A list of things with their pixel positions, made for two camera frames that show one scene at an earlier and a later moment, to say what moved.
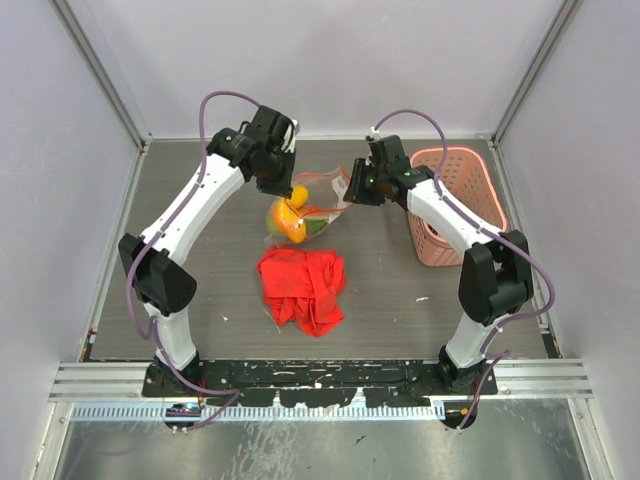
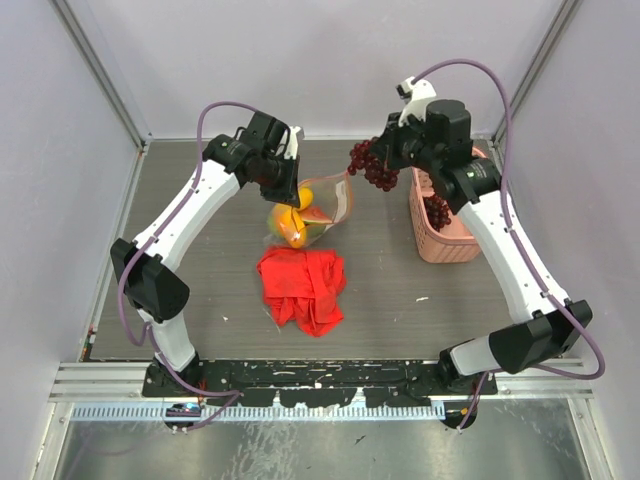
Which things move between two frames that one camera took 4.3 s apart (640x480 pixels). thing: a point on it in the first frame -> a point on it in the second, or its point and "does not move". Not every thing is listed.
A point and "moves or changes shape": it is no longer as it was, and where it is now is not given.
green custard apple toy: (271, 226) does not move
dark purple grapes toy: (432, 229) moves or changes shape
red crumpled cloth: (303, 287) does not move
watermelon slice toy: (314, 224) moves or changes shape
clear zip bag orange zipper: (316, 199) does not move
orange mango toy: (289, 221) does not move
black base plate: (321, 383) does not move
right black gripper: (356, 191) -> (387, 143)
